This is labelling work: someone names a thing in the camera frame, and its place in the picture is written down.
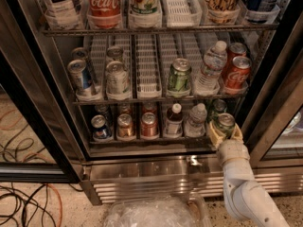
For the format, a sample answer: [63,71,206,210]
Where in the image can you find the red cola can middle front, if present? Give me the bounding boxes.
[223,56,251,89]

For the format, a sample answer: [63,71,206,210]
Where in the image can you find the clear water bottle bottom shelf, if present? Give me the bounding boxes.
[185,103,207,137]

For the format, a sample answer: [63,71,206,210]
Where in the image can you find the stainless steel fridge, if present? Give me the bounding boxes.
[0,0,302,205]

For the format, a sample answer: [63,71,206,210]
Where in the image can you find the empty white tray shelf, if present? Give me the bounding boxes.
[162,0,202,28]
[134,34,162,98]

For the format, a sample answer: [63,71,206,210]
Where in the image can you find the gold black can top shelf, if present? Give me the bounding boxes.
[204,0,239,24]

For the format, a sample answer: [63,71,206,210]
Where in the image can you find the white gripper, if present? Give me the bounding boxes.
[206,121,250,166]

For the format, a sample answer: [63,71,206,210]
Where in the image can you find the green can bottom shelf front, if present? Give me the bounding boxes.
[214,113,236,138]

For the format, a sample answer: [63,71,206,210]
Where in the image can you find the blue can bottom shelf rear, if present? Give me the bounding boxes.
[95,105,113,126]

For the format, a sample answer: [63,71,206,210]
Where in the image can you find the white tea bottle top shelf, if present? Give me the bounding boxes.
[44,0,83,29]

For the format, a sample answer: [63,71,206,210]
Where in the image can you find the green can middle shelf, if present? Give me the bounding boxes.
[168,58,191,93]

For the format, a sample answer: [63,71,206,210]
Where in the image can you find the clear water bottle middle shelf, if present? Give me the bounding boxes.
[197,41,227,92]

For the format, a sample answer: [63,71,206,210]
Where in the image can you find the red cola can top shelf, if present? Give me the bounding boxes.
[88,0,120,28]

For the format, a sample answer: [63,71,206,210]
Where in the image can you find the white can middle shelf rear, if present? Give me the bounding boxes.
[106,45,123,62]

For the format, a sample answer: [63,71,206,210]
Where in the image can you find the white can middle shelf front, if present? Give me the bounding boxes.
[106,61,129,95]

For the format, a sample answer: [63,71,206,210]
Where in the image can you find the empty white tray top shelf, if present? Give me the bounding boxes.
[162,0,202,28]

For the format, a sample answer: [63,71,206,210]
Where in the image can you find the black and orange floor cables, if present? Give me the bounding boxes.
[0,183,83,227]

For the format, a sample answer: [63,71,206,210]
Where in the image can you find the blue can top shelf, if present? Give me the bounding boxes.
[242,0,279,24]

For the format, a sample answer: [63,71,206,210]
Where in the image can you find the blue silver can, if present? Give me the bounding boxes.
[67,60,96,96]
[71,47,94,74]

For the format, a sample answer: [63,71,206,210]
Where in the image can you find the red can bottom shelf front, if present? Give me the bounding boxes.
[141,113,158,137]

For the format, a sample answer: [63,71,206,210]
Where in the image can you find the blue can shelf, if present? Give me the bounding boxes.
[95,105,113,126]
[91,114,112,140]
[242,0,279,24]

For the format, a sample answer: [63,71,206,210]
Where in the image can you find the brown juice bottle white cap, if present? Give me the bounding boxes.
[165,103,183,137]

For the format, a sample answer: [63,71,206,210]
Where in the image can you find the red can bottom shelf rear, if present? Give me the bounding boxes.
[142,102,157,114]

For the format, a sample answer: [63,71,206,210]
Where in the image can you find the red cola can middle rear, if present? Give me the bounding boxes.
[221,43,247,76]

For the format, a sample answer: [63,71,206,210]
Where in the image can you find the clear plastic bin with bags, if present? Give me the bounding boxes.
[102,194,212,227]

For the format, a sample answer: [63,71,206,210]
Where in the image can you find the gold can bottom shelf front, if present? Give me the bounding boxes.
[117,113,134,137]

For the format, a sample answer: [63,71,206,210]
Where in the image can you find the blue silver can middle rear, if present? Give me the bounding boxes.
[71,47,94,74]

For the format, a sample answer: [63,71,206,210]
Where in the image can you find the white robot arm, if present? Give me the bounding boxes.
[206,122,290,227]

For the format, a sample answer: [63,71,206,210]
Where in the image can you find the clear water bottle shelf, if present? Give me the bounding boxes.
[185,103,207,137]
[197,41,227,92]

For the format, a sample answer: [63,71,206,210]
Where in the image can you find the empty white tray middle shelf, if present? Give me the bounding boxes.
[134,34,162,98]

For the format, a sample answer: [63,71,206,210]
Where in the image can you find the gold can bottom shelf rear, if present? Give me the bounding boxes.
[118,103,133,114]

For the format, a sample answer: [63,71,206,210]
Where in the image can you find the blue can bottom shelf front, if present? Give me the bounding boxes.
[91,114,112,140]

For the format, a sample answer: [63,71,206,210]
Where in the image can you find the green can bottom shelf rear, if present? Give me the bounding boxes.
[207,98,227,121]

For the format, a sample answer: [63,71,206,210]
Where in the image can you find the blue silver can middle front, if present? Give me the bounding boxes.
[67,60,96,96]

